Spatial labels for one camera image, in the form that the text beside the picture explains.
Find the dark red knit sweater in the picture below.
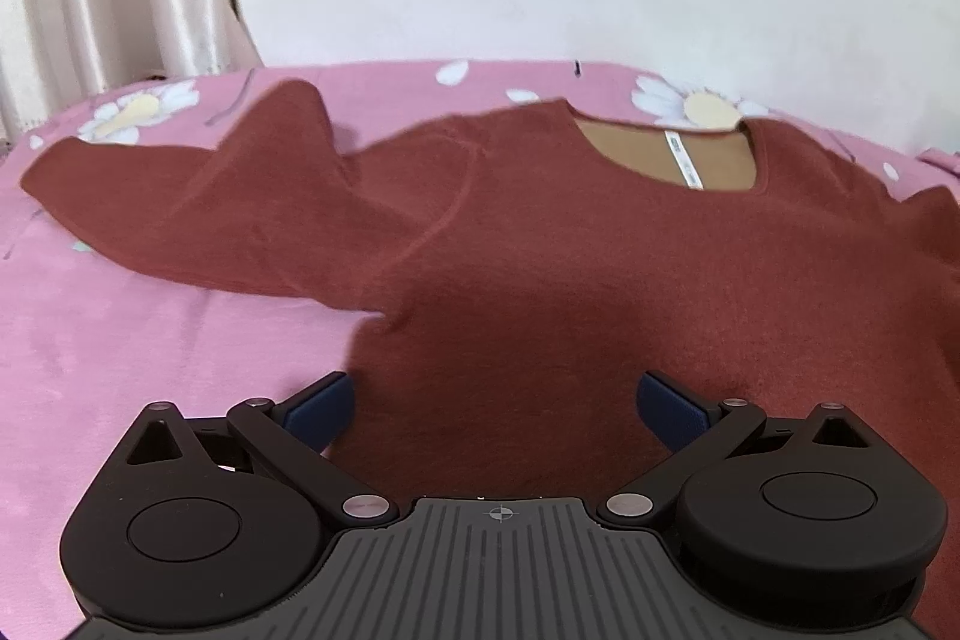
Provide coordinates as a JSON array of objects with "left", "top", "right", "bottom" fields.
[{"left": 23, "top": 81, "right": 958, "bottom": 638}]

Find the pink floral bed sheet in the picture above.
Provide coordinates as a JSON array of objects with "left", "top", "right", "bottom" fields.
[{"left": 2, "top": 60, "right": 958, "bottom": 638}]

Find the white neck label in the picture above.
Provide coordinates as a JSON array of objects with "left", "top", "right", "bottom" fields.
[{"left": 664, "top": 130, "right": 704, "bottom": 190}]

